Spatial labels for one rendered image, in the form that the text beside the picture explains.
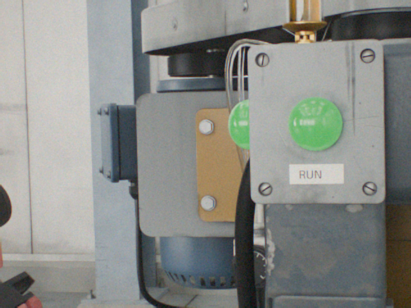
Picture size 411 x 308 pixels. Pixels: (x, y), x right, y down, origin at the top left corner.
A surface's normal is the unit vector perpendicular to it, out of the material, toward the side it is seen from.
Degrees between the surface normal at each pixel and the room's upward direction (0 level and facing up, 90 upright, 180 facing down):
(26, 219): 90
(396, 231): 90
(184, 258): 91
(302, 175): 90
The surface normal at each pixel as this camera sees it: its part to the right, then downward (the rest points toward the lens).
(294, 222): -0.20, 0.06
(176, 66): -0.77, 0.05
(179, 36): -0.89, 0.04
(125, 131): 0.25, 0.04
